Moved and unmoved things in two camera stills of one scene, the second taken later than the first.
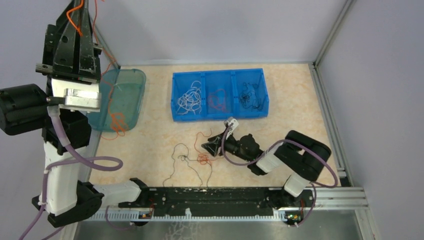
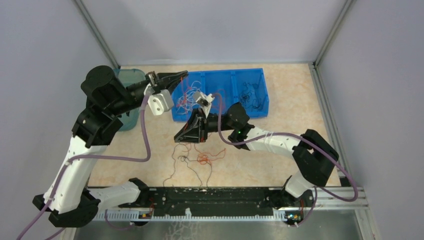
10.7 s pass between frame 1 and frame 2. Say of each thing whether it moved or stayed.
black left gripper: moved
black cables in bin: stayed
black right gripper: moved
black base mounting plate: stayed
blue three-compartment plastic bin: stayed
